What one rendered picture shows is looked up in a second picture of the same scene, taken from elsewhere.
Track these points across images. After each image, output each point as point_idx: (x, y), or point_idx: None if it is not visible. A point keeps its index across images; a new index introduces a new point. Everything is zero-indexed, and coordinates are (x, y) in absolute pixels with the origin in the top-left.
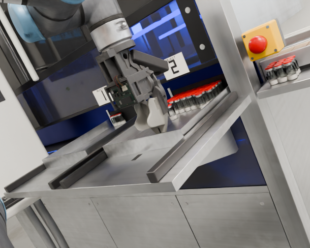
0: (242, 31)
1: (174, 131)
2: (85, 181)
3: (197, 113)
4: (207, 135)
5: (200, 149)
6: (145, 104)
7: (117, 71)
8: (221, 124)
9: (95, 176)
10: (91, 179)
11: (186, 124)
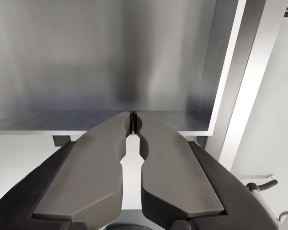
0: None
1: (190, 134)
2: None
3: (241, 19)
4: (244, 86)
5: (239, 142)
6: (118, 216)
7: None
8: (278, 21)
9: (1, 185)
10: (4, 193)
11: (219, 106)
